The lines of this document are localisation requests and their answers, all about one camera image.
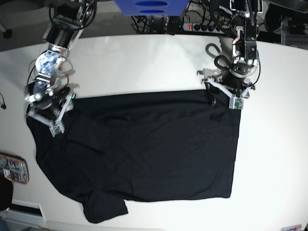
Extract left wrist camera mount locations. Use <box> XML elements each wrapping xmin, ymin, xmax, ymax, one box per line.
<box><xmin>196</xmin><ymin>69</ymin><xmax>256</xmax><ymax>110</ymax></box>

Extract small colourful card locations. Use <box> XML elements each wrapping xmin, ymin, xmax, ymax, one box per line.
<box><xmin>281</xmin><ymin>224</ymin><xmax>302</xmax><ymax>231</ymax></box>

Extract white power strip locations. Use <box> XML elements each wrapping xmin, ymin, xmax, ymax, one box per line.
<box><xmin>182</xmin><ymin>23</ymin><xmax>224</xmax><ymax>34</ymax></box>

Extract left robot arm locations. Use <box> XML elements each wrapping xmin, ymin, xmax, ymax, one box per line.
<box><xmin>202</xmin><ymin>0</ymin><xmax>261</xmax><ymax>110</ymax></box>

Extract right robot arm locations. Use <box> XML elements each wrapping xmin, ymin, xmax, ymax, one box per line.
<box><xmin>25</xmin><ymin>0</ymin><xmax>97</xmax><ymax>123</ymax></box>

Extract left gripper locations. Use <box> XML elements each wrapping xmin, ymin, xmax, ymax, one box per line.
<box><xmin>205</xmin><ymin>70</ymin><xmax>246</xmax><ymax>105</ymax></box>

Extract blue plastic bin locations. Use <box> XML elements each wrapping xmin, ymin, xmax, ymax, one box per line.
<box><xmin>115</xmin><ymin>0</ymin><xmax>189</xmax><ymax>16</ymax></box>

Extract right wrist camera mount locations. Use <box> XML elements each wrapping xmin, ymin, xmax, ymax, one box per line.
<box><xmin>26</xmin><ymin>93</ymin><xmax>75</xmax><ymax>138</ymax></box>

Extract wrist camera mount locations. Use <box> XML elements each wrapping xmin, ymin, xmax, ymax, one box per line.
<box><xmin>26</xmin><ymin>93</ymin><xmax>75</xmax><ymax>138</ymax></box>
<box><xmin>196</xmin><ymin>69</ymin><xmax>256</xmax><ymax>110</ymax></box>

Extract tangled black cables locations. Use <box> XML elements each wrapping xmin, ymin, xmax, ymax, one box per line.
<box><xmin>131</xmin><ymin>0</ymin><xmax>234</xmax><ymax>34</ymax></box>

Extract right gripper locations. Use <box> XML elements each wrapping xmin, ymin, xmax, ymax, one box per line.
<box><xmin>30</xmin><ymin>88</ymin><xmax>72</xmax><ymax>120</ymax></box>

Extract black T-shirt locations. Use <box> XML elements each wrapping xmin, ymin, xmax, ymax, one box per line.
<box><xmin>26</xmin><ymin>90</ymin><xmax>241</xmax><ymax>224</ymax></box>

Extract black chair wheel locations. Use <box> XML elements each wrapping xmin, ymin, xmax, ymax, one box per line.
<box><xmin>2</xmin><ymin>29</ymin><xmax>13</xmax><ymax>39</ymax></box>

